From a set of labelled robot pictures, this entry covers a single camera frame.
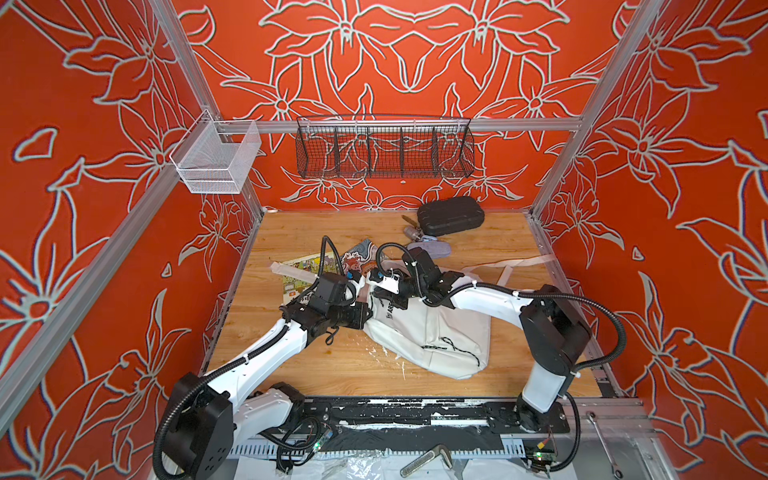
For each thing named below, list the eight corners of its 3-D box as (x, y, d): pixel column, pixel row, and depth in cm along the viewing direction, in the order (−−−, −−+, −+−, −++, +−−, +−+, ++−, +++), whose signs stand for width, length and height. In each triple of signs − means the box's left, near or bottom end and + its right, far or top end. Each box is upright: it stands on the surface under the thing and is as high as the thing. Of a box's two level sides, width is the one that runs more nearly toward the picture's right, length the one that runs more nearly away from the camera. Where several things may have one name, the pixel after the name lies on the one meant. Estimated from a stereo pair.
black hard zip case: (420, 237, 113) (421, 226, 108) (416, 207, 124) (418, 196, 119) (483, 237, 113) (487, 226, 108) (474, 206, 124) (478, 195, 119)
